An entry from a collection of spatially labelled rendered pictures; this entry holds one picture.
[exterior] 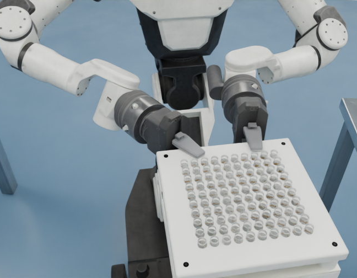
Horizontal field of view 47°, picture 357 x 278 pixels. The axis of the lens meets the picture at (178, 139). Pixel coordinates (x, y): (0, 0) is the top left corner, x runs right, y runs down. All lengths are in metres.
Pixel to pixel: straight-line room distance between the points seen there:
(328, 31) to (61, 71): 0.62
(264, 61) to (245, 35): 2.46
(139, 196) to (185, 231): 1.19
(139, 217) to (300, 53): 1.00
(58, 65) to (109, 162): 1.35
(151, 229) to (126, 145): 0.73
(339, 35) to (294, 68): 0.14
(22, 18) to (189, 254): 0.59
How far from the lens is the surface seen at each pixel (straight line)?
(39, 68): 0.90
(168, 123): 0.71
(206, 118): 1.20
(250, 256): 0.59
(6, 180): 2.10
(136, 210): 1.73
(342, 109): 1.24
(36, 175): 2.21
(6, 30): 0.92
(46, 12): 0.99
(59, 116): 2.56
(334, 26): 1.07
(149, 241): 1.64
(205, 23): 1.08
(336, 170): 1.37
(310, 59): 1.02
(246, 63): 0.89
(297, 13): 1.09
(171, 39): 1.09
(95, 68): 0.85
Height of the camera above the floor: 1.52
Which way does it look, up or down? 41 degrees down
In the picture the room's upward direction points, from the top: straight up
